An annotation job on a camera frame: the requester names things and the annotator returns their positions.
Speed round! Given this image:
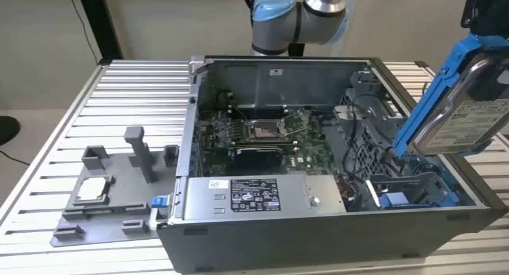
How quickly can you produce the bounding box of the hard disk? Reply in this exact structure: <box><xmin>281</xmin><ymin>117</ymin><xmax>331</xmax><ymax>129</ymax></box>
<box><xmin>392</xmin><ymin>32</ymin><xmax>509</xmax><ymax>166</ymax></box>

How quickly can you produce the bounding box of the gray metal disk bay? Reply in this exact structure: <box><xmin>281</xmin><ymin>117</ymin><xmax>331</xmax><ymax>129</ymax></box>
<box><xmin>332</xmin><ymin>86</ymin><xmax>415</xmax><ymax>180</ymax></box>

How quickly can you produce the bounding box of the black RAM slot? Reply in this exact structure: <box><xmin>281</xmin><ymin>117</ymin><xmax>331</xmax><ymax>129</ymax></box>
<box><xmin>227</xmin><ymin>140</ymin><xmax>299</xmax><ymax>148</ymax></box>
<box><xmin>229</xmin><ymin>105</ymin><xmax>289</xmax><ymax>116</ymax></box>

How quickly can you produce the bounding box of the empty blue disk carrier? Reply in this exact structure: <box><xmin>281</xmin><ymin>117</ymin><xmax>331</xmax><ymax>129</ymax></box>
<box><xmin>380</xmin><ymin>191</ymin><xmax>412</xmax><ymax>209</ymax></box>

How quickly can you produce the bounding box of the metal socket cover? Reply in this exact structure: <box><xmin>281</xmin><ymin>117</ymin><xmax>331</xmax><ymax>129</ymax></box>
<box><xmin>283</xmin><ymin>112</ymin><xmax>313</xmax><ymax>135</ymax></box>

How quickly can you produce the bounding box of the green motherboard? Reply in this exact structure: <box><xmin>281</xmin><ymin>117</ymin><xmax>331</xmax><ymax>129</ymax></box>
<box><xmin>195</xmin><ymin>106</ymin><xmax>347</xmax><ymax>177</ymax></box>

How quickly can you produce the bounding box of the CPU socket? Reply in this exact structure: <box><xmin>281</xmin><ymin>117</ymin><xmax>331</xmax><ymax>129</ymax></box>
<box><xmin>247</xmin><ymin>119</ymin><xmax>288</xmax><ymax>138</ymax></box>

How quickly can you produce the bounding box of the thin locking lever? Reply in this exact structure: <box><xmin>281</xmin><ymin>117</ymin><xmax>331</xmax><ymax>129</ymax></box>
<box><xmin>232</xmin><ymin>104</ymin><xmax>252</xmax><ymax>122</ymax></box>

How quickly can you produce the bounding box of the black graphics card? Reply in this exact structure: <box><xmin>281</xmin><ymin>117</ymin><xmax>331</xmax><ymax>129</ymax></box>
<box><xmin>233</xmin><ymin>146</ymin><xmax>285</xmax><ymax>170</ymax></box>

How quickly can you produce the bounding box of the silver power supply unit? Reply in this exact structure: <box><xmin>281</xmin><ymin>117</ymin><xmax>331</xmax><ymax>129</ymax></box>
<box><xmin>183</xmin><ymin>175</ymin><xmax>348</xmax><ymax>221</ymax></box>

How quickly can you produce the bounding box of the black open PC case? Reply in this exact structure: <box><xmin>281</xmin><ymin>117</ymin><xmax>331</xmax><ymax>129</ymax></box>
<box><xmin>156</xmin><ymin>54</ymin><xmax>509</xmax><ymax>273</ymax></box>

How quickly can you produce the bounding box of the gray parts rack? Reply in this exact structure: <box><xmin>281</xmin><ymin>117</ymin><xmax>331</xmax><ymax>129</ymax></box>
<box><xmin>50</xmin><ymin>126</ymin><xmax>179</xmax><ymax>248</ymax></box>

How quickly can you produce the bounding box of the silver CPU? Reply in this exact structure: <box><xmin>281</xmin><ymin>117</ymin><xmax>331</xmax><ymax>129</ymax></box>
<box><xmin>76</xmin><ymin>178</ymin><xmax>112</xmax><ymax>202</ymax></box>

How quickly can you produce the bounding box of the black chair base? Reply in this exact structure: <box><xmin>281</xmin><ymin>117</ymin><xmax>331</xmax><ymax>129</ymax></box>
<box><xmin>0</xmin><ymin>115</ymin><xmax>22</xmax><ymax>146</ymax></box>

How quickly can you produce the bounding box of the black internal wire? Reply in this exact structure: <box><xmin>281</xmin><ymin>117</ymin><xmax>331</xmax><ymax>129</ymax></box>
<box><xmin>343</xmin><ymin>89</ymin><xmax>393</xmax><ymax>180</ymax></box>

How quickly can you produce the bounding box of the black frame post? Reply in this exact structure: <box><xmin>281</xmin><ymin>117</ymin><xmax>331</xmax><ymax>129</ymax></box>
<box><xmin>75</xmin><ymin>0</ymin><xmax>124</xmax><ymax>63</ymax></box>

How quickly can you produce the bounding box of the thin black wall cable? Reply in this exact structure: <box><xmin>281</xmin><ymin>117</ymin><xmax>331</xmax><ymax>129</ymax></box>
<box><xmin>67</xmin><ymin>0</ymin><xmax>100</xmax><ymax>64</ymax></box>

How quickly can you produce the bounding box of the black floor cable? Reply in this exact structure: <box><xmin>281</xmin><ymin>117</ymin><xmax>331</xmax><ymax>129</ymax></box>
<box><xmin>0</xmin><ymin>149</ymin><xmax>31</xmax><ymax>166</ymax></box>

